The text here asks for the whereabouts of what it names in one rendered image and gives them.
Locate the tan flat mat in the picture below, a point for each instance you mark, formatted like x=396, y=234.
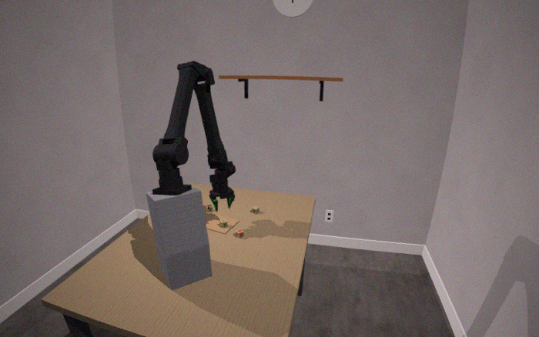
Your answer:
x=214, y=224

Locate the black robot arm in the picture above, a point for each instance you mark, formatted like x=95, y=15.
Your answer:
x=166, y=156

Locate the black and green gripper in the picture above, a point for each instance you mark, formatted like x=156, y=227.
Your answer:
x=224, y=192

